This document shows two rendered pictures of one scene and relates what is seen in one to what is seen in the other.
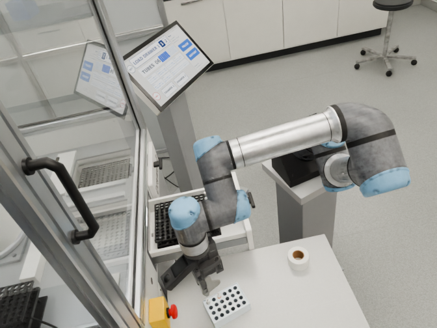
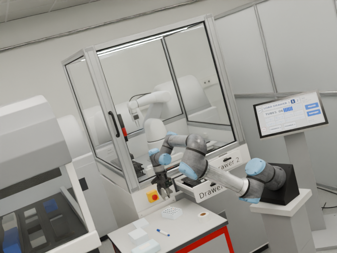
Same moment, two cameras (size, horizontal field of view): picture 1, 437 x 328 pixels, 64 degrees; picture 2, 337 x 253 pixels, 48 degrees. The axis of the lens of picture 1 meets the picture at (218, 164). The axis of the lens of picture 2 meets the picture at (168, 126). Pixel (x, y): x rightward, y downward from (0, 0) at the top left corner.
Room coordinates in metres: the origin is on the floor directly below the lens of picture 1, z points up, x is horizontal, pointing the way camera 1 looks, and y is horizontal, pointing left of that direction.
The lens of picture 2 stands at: (-0.16, -2.26, 1.82)
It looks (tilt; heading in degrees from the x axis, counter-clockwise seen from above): 11 degrees down; 69
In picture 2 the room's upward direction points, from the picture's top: 17 degrees counter-clockwise
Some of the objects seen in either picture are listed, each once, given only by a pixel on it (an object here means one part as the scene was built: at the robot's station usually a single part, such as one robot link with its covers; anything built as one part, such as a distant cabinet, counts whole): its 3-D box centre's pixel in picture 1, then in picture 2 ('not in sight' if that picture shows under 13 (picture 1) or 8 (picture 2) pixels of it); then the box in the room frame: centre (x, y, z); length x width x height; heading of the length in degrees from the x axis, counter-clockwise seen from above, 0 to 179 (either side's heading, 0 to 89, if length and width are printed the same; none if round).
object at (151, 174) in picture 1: (153, 170); (225, 162); (1.16, 0.28, 0.87); 0.29 x 0.02 x 0.11; 1
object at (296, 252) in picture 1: (298, 258); (203, 217); (0.67, -0.20, 0.78); 0.07 x 0.07 x 0.04
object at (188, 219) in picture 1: (188, 220); (155, 157); (0.58, 0.10, 1.17); 0.09 x 0.08 x 0.11; 97
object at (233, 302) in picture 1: (226, 304); (171, 213); (0.56, 0.06, 0.78); 0.12 x 0.08 x 0.04; 109
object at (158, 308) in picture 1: (160, 314); (152, 196); (0.52, 0.25, 0.88); 0.07 x 0.05 x 0.07; 1
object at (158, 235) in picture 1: (187, 221); (198, 181); (0.85, 0.15, 0.87); 0.22 x 0.18 x 0.06; 91
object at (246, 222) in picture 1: (241, 208); (213, 186); (0.86, -0.05, 0.87); 0.29 x 0.02 x 0.11; 1
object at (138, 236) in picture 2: not in sight; (138, 237); (0.27, -0.06, 0.79); 0.13 x 0.09 x 0.05; 93
